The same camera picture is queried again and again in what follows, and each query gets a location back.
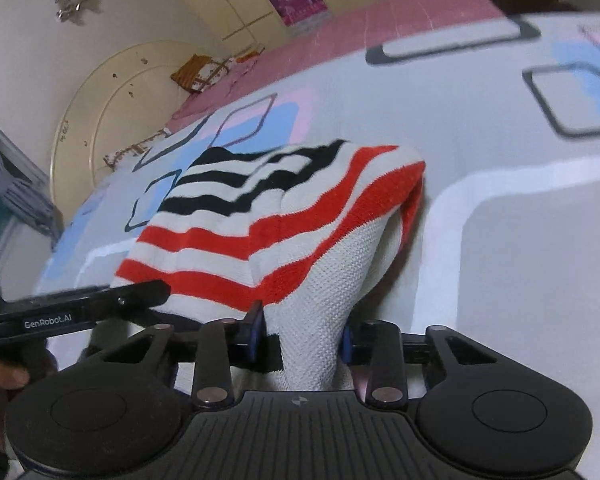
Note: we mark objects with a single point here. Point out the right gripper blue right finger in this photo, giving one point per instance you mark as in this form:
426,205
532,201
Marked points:
371,343

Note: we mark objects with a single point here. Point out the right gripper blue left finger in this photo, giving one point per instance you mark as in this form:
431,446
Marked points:
233,338

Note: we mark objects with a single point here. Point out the striped knit sweater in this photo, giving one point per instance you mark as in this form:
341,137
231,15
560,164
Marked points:
306,231

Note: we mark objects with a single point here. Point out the white patterned pillow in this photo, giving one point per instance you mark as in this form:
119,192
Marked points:
118,159

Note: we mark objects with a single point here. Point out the cream round headboard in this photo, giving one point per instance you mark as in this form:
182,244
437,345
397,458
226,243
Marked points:
127,98

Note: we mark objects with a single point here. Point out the orange patterned pillow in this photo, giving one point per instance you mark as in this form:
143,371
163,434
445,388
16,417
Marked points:
201,72

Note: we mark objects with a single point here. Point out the patterned grey bed sheet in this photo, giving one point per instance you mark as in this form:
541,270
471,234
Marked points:
505,246

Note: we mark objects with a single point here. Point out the pink bed cover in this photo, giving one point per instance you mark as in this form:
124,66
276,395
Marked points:
383,21

